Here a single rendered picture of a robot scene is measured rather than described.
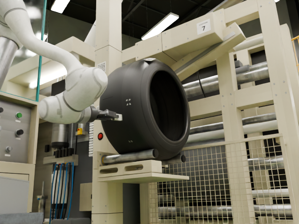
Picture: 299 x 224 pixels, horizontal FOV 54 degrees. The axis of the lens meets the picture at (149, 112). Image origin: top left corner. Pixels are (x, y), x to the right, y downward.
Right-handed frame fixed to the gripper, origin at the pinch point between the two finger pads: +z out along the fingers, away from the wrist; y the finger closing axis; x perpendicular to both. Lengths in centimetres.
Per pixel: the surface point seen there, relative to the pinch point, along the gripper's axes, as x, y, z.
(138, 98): -8.0, -10.2, 5.6
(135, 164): 23.3, -1.3, 9.2
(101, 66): -42, 32, 28
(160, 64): -29.8, -11.7, 27.3
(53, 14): -619, 801, 605
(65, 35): -534, 782, 644
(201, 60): -40, -19, 69
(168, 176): 30.8, -11.2, 22.9
